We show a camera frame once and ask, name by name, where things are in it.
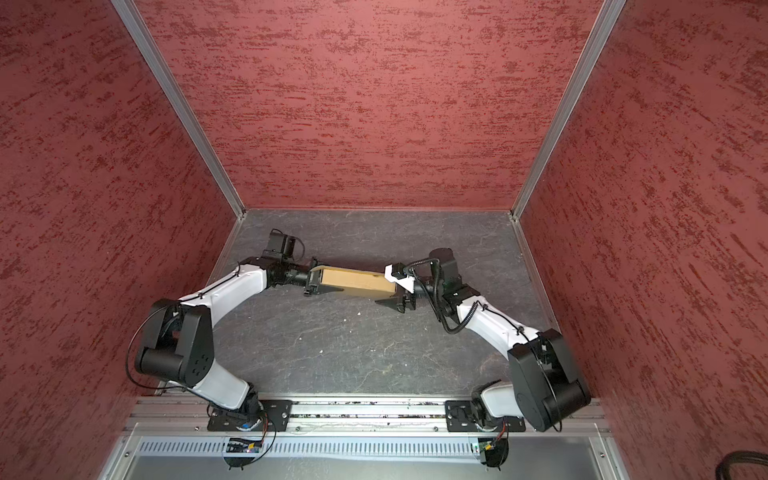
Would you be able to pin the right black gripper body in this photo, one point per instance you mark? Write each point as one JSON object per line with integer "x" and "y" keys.
{"x": 411, "y": 298}

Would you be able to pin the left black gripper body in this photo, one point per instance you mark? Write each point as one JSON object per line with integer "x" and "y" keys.
{"x": 295, "y": 277}

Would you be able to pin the brown cardboard box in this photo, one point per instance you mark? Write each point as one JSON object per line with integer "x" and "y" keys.
{"x": 359, "y": 283}

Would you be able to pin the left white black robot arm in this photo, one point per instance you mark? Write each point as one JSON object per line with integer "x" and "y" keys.
{"x": 177, "y": 339}

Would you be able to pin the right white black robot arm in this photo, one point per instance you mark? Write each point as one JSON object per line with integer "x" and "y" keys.
{"x": 545, "y": 384}

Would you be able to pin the right small circuit board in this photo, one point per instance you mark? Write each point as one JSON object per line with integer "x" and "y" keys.
{"x": 488, "y": 446}

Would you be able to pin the small circuit board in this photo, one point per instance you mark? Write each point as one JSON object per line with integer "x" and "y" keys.
{"x": 242, "y": 446}
{"x": 488, "y": 446}

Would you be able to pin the left small circuit board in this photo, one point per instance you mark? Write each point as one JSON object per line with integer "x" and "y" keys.
{"x": 242, "y": 446}

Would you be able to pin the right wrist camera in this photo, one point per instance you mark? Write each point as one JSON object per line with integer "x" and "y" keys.
{"x": 438, "y": 270}

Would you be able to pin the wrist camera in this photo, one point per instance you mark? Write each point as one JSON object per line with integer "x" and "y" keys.
{"x": 281, "y": 246}
{"x": 438, "y": 270}

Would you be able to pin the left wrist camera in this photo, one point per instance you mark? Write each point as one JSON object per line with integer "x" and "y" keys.
{"x": 281, "y": 246}

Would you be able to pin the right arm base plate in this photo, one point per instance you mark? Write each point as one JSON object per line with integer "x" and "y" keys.
{"x": 469, "y": 416}

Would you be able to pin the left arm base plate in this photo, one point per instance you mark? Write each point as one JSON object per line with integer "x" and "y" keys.
{"x": 252, "y": 417}

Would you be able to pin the aluminium front rail frame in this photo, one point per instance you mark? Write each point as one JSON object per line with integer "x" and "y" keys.
{"x": 352, "y": 427}

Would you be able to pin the left aluminium corner post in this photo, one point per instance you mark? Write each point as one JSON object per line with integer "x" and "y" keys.
{"x": 138, "y": 30}

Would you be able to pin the aluminium corner post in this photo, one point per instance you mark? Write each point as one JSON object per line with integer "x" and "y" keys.
{"x": 605, "y": 22}
{"x": 138, "y": 30}

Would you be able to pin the right aluminium corner post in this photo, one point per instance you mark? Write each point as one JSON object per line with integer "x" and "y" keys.
{"x": 605, "y": 22}

